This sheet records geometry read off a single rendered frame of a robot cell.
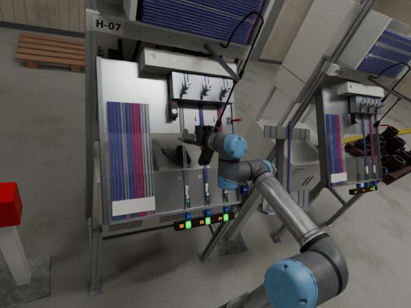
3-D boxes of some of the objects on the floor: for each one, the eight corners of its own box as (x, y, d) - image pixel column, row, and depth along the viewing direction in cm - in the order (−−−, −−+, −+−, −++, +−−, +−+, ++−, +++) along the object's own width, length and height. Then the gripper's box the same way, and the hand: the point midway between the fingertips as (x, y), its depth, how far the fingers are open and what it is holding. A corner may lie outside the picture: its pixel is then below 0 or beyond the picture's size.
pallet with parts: (339, 146, 393) (357, 124, 366) (372, 140, 461) (390, 121, 434) (386, 186, 344) (412, 163, 317) (416, 172, 412) (440, 152, 385)
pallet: (113, 52, 402) (114, 45, 395) (126, 77, 350) (126, 69, 343) (18, 40, 336) (16, 31, 329) (16, 69, 284) (14, 59, 277)
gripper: (237, 128, 96) (212, 124, 113) (192, 127, 86) (173, 123, 104) (235, 149, 97) (211, 142, 114) (191, 151, 88) (172, 143, 105)
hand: (192, 139), depth 110 cm, fingers open, 14 cm apart
